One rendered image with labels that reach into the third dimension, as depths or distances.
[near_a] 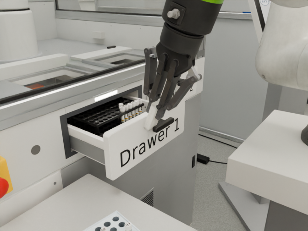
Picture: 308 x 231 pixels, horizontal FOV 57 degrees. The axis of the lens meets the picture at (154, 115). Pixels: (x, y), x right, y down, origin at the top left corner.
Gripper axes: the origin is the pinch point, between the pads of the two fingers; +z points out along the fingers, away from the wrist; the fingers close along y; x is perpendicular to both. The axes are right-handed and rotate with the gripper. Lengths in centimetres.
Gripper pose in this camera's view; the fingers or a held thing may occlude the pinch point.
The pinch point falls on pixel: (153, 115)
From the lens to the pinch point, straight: 61.5
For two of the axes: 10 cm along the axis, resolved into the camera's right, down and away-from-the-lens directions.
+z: -2.7, 7.8, 5.6
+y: 7.5, 5.4, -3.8
